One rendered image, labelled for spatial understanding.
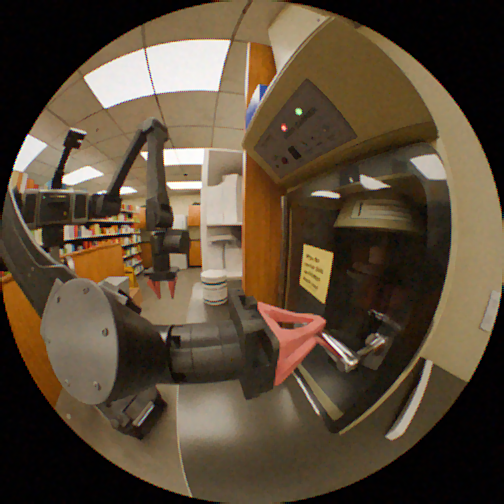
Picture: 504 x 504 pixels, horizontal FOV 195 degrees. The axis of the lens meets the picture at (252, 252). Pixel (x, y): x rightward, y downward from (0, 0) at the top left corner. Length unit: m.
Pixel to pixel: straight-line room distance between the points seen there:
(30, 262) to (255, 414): 0.42
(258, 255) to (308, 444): 0.46
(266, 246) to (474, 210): 0.68
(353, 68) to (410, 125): 0.07
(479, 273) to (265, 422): 0.68
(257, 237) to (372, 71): 0.38
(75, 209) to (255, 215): 0.79
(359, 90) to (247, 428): 0.52
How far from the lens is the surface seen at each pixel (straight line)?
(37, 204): 0.84
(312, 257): 0.24
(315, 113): 0.21
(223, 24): 1.38
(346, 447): 0.41
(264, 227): 0.39
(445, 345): 0.69
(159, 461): 1.43
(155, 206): 0.45
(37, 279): 0.18
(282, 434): 0.38
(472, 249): 0.62
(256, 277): 0.40
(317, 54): 0.20
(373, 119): 0.19
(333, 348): 0.15
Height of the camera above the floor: 1.31
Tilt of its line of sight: 9 degrees down
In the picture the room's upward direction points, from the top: straight up
